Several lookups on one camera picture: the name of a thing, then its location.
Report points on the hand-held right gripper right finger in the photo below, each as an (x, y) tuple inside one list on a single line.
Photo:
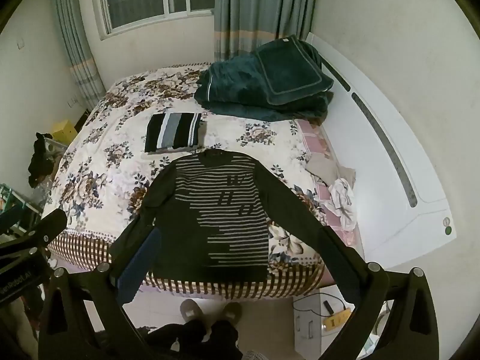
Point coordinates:
[(339, 266)]

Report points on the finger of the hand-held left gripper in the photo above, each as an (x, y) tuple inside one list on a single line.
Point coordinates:
[(41, 232)]

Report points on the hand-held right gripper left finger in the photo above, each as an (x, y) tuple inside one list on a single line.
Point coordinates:
[(137, 270)]

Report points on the dark striped long-sleeve sweater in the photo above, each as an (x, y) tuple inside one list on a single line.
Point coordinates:
[(225, 213)]

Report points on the black plug adapter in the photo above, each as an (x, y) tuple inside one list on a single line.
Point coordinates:
[(328, 306)]

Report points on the yellow power strip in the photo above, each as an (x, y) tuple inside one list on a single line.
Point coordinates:
[(337, 319)]

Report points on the crumpled white cloth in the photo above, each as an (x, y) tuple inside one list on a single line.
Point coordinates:
[(339, 202)]

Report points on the white bed headboard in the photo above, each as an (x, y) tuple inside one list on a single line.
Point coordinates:
[(375, 210)]

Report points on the grey slipper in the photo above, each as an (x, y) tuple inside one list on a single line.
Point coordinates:
[(192, 309), (232, 311)]

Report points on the black hanging cloth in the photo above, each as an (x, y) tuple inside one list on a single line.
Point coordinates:
[(39, 157)]

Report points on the person's black pants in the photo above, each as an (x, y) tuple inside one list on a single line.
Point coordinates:
[(195, 339)]

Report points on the beige cloth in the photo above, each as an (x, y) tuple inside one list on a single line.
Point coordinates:
[(326, 168)]

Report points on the yellow box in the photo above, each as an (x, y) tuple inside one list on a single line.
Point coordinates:
[(64, 131)]

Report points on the bed with floral sheet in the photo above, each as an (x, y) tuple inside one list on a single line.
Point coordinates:
[(112, 138)]

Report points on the pink checked mattress pad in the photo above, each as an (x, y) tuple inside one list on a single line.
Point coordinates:
[(318, 144)]

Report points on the folded black grey striped garment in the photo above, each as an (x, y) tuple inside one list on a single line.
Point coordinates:
[(172, 131)]

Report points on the grey green striped curtain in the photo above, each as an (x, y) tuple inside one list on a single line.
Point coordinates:
[(258, 7), (77, 45)]

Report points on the dark green plush blanket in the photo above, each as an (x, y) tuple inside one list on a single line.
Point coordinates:
[(232, 90)]

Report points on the dark green piped cushion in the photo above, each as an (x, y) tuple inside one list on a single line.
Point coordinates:
[(292, 67)]

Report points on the white wall socket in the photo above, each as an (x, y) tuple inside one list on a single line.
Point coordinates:
[(74, 101)]

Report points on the white wall switch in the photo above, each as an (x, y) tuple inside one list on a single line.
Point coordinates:
[(21, 44)]

